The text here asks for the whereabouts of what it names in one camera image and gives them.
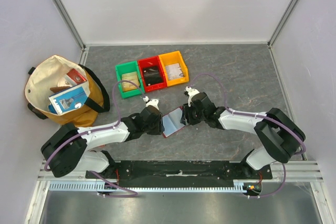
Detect black card in red bin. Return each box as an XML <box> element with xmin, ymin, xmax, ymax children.
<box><xmin>142</xmin><ymin>66</ymin><xmax>163</xmax><ymax>86</ymax></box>

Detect red white box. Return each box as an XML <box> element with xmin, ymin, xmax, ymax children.
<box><xmin>64</xmin><ymin>69</ymin><xmax>87</xmax><ymax>87</ymax></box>

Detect slotted cable duct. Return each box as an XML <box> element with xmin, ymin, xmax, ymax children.
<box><xmin>48</xmin><ymin>180</ymin><xmax>248</xmax><ymax>192</ymax></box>

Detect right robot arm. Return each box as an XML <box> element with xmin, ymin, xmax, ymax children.
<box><xmin>181</xmin><ymin>87</ymin><xmax>306</xmax><ymax>179</ymax></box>

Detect canvas tote bag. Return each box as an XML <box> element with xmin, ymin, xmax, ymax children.
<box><xmin>25</xmin><ymin>55</ymin><xmax>110</xmax><ymax>127</ymax></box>

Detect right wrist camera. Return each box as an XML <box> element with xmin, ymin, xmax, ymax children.
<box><xmin>185</xmin><ymin>86</ymin><xmax>199</xmax><ymax>107</ymax></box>

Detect white card in yellow bin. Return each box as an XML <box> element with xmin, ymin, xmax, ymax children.
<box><xmin>165</xmin><ymin>63</ymin><xmax>184</xmax><ymax>81</ymax></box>

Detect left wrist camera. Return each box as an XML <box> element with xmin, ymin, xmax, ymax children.
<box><xmin>142</xmin><ymin>96</ymin><xmax>159</xmax><ymax>110</ymax></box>

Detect yellow plastic bin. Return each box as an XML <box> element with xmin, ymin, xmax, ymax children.
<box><xmin>159</xmin><ymin>51</ymin><xmax>189</xmax><ymax>87</ymax></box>

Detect red plastic bin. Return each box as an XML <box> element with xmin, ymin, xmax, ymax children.
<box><xmin>137</xmin><ymin>56</ymin><xmax>167</xmax><ymax>92</ymax></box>

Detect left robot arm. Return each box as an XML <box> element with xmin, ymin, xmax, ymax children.
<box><xmin>41</xmin><ymin>105</ymin><xmax>164</xmax><ymax>178</ymax></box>

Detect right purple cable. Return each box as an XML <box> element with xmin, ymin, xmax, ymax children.
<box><xmin>188</xmin><ymin>73</ymin><xmax>307</xmax><ymax>199</ymax></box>

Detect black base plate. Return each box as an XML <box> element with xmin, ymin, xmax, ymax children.
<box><xmin>99</xmin><ymin>161</ymin><xmax>272</xmax><ymax>180</ymax></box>

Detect red leather card holder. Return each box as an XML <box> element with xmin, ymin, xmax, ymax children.
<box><xmin>162</xmin><ymin>106</ymin><xmax>186</xmax><ymax>138</ymax></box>

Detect blue product box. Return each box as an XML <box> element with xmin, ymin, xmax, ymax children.
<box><xmin>48</xmin><ymin>81</ymin><xmax>90</xmax><ymax>115</ymax></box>

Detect green plastic bin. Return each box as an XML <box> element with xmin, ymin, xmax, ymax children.
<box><xmin>115</xmin><ymin>61</ymin><xmax>144</xmax><ymax>99</ymax></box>

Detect beige cards in green bin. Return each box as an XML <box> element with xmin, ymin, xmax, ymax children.
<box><xmin>121</xmin><ymin>71</ymin><xmax>140</xmax><ymax>92</ymax></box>

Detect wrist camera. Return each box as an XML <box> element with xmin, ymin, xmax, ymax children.
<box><xmin>142</xmin><ymin>96</ymin><xmax>159</xmax><ymax>110</ymax></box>
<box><xmin>185</xmin><ymin>86</ymin><xmax>199</xmax><ymax>107</ymax></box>

